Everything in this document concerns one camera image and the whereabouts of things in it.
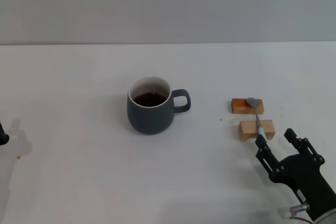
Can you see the dark brown coffee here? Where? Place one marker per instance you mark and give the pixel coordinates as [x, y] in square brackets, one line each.
[149, 99]

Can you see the dark orange wooden block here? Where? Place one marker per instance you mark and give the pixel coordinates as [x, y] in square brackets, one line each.
[240, 106]

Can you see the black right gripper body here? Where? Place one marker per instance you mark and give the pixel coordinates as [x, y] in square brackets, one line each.
[302, 171]

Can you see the light wooden block with notch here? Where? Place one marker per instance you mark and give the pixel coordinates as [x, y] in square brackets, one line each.
[248, 129]

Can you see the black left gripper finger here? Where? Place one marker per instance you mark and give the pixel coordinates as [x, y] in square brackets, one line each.
[3, 136]

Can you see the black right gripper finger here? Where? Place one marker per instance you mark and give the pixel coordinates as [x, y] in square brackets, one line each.
[266, 155]
[302, 146]

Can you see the dark grey ceramic cup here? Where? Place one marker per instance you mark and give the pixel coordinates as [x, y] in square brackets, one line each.
[149, 119]

